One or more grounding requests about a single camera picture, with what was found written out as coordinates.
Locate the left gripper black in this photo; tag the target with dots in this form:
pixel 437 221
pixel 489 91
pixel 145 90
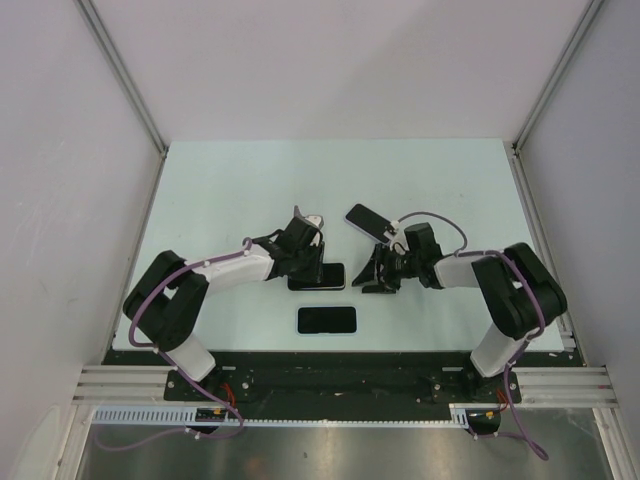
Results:
pixel 314 273

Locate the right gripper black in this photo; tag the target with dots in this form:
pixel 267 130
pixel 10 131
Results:
pixel 390 284

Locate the black phone case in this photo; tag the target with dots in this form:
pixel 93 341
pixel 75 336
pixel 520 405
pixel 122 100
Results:
pixel 292 287

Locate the purple phone case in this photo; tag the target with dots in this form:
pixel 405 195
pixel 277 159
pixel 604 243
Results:
pixel 357 229

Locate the blue-edged black phone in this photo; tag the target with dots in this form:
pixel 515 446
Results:
pixel 327 320

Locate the light blue phone case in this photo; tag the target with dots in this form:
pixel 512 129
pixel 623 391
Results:
pixel 300 321

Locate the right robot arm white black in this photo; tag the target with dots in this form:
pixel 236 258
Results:
pixel 521 295

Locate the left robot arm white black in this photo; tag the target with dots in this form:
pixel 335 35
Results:
pixel 164 306

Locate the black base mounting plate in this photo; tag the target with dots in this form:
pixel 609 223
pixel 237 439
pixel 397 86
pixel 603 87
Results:
pixel 344 387

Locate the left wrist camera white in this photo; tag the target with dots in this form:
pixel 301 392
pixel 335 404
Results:
pixel 313 220

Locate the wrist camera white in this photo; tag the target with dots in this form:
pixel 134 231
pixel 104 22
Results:
pixel 395 232
pixel 313 220

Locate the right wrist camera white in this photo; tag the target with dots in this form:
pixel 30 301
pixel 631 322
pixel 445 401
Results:
pixel 395 232

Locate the right side aluminium rail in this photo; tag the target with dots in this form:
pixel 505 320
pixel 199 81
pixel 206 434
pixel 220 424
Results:
pixel 536 229

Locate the left aluminium frame post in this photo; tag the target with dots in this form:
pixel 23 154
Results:
pixel 111 53

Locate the aluminium frame post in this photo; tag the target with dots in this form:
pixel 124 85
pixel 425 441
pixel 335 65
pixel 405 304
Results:
pixel 111 53
pixel 569 52

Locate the right aluminium frame post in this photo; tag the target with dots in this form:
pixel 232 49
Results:
pixel 569 52

